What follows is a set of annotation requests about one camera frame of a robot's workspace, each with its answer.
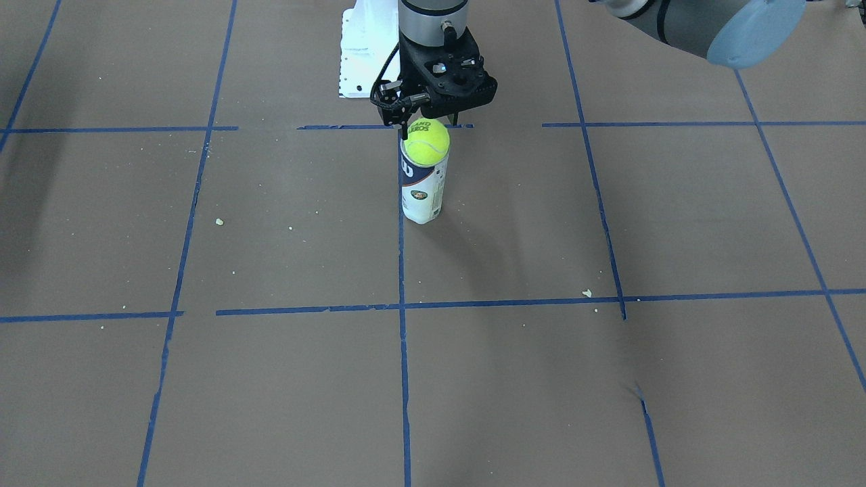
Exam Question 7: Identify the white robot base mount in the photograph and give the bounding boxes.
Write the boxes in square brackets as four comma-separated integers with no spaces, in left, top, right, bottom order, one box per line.
[338,1,399,99]

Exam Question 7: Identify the yellow tennis ball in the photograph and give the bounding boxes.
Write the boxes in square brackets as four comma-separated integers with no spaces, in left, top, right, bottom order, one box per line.
[402,118,451,167]

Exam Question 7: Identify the black camera cable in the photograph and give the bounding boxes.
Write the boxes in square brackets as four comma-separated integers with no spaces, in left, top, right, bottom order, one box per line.
[369,42,401,102]

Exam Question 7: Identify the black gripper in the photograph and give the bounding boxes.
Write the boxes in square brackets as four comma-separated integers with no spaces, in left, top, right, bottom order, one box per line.
[399,30,498,141]

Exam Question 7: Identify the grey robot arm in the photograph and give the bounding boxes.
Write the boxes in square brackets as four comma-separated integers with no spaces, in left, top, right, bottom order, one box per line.
[369,1,806,139]

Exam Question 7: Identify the white tennis ball can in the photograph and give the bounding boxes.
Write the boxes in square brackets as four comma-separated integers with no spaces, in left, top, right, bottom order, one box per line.
[399,142,451,225]

